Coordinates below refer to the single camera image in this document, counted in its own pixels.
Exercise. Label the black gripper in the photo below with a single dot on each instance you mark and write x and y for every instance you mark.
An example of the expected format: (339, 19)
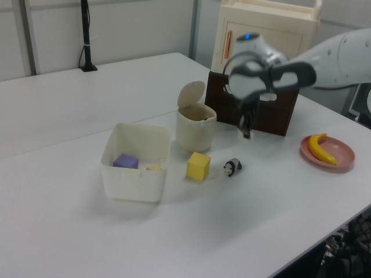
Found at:
(249, 107)

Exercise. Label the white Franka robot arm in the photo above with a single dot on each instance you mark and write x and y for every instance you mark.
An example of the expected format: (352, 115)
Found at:
(347, 58)

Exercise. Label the cream trash can body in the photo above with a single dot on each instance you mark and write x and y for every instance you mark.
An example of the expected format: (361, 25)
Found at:
(194, 136)

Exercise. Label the cream trash can lid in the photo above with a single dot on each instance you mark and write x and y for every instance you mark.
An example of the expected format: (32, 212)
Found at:
(189, 94)

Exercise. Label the small panda figurine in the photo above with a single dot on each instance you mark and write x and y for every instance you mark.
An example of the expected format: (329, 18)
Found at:
(232, 168)

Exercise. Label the yellow foam cube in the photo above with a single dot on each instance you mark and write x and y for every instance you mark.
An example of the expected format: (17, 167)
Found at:
(197, 168)

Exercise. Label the yellow toy banana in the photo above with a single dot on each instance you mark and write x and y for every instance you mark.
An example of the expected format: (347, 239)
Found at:
(316, 149)

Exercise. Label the orange cabinet strip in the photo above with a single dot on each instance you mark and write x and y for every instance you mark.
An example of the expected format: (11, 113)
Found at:
(229, 43)

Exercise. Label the cream and brown toy cabinet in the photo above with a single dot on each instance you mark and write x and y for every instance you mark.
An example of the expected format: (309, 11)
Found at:
(261, 29)

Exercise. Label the pink round plate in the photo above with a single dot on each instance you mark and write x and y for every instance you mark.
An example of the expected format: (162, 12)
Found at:
(342, 150)

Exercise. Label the toy bread slice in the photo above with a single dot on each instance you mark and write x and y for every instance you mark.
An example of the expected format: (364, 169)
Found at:
(153, 167)

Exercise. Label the purple foam cube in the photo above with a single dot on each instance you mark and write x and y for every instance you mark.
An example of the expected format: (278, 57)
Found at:
(126, 161)

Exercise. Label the white plastic storage bin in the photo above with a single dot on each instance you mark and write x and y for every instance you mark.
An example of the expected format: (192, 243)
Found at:
(130, 185)

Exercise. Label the black pole stand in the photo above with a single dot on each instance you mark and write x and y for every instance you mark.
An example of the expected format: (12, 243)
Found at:
(86, 29)

